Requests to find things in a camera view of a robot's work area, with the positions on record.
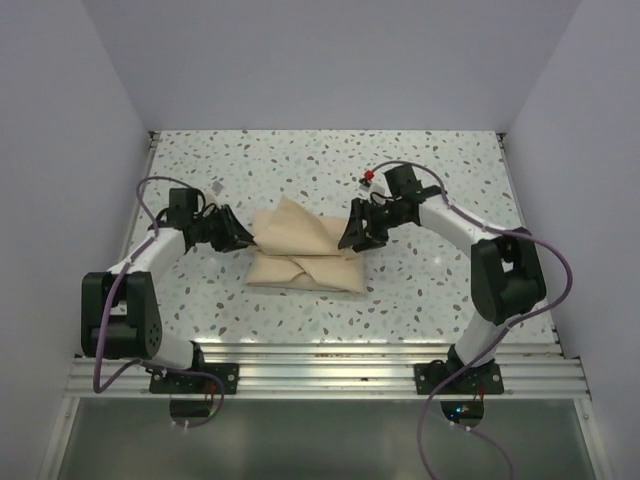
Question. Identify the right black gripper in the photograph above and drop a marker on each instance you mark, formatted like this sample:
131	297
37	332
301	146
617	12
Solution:
355	228

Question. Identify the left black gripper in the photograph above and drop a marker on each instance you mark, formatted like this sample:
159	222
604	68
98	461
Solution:
231	229

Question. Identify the beige cloth drape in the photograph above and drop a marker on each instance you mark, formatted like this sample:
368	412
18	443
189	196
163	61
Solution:
297	249

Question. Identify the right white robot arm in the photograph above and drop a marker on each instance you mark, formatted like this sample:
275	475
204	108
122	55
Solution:
506	279

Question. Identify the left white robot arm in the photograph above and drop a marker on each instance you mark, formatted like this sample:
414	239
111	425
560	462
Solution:
120	312

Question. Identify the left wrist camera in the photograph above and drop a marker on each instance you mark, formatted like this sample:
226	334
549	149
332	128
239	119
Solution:
217	188

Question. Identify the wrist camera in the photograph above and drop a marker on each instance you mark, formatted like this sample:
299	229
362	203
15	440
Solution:
367	183
217	188

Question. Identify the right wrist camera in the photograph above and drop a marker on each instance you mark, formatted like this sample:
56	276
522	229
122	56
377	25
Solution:
367	183

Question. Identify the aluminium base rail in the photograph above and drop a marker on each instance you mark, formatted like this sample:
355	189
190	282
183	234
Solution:
385	371

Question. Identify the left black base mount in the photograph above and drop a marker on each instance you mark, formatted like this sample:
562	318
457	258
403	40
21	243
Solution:
223	376

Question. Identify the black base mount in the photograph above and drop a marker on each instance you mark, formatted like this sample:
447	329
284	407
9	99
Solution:
223	376
450	380

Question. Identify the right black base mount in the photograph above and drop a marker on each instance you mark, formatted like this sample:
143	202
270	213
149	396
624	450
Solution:
450	380

